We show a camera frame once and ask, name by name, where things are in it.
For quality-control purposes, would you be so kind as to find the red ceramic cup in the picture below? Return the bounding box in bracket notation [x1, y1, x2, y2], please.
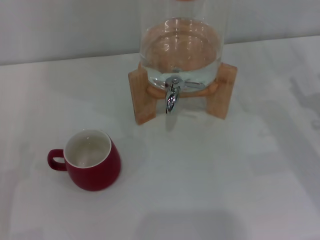
[47, 128, 123, 192]

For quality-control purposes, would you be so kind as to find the glass water dispenser jar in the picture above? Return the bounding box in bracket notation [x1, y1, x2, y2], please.
[138, 0, 227, 91]

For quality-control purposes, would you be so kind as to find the chrome faucet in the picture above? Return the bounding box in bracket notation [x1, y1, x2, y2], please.
[163, 75, 206, 115]

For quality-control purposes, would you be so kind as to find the wooden dispenser stand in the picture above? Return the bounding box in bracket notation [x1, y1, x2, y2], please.
[127, 61, 237, 126]

